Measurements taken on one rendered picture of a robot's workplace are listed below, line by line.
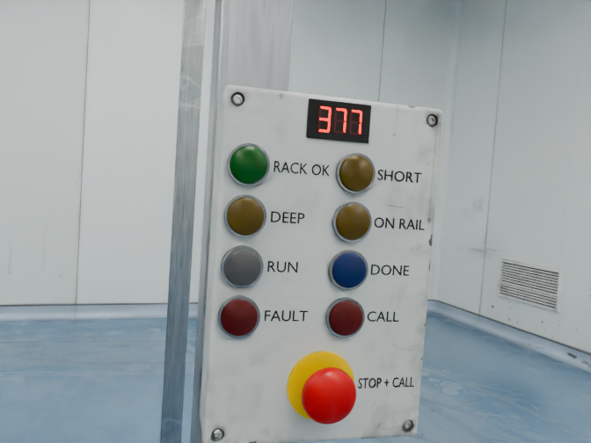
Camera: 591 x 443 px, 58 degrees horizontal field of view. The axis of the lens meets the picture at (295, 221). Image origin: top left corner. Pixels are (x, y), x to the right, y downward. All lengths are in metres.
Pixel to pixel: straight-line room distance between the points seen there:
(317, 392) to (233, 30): 0.28
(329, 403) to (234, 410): 0.07
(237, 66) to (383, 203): 0.16
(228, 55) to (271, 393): 0.26
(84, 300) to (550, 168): 3.49
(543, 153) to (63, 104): 3.45
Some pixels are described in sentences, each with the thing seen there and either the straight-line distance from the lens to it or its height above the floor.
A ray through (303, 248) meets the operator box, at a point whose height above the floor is 0.96.
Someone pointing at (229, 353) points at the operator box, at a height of 0.88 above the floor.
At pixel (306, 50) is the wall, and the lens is 4.55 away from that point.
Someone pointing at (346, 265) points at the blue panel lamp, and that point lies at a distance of 0.39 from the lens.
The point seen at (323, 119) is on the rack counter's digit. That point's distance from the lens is 0.39.
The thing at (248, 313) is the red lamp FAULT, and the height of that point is 0.92.
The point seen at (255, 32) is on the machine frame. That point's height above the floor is 1.13.
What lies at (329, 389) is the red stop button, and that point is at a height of 0.87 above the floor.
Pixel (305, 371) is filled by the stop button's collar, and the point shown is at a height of 0.87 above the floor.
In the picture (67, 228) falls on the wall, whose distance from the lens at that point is 4.11.
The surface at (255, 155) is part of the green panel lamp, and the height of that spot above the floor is 1.03.
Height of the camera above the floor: 1.00
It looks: 3 degrees down
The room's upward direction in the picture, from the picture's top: 4 degrees clockwise
